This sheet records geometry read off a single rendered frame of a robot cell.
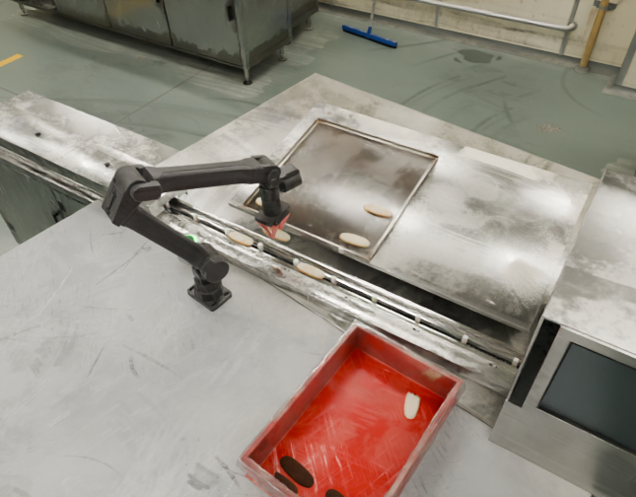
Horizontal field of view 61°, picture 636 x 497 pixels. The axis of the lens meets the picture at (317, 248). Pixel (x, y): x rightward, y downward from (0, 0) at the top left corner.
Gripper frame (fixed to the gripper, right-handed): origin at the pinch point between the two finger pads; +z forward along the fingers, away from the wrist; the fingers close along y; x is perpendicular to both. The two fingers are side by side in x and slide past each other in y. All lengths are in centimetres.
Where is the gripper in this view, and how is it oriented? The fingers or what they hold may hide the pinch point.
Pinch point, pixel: (275, 232)
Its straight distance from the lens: 168.5
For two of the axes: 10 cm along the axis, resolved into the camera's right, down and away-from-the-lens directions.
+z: 0.5, 6.9, 7.2
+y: 5.4, -6.3, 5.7
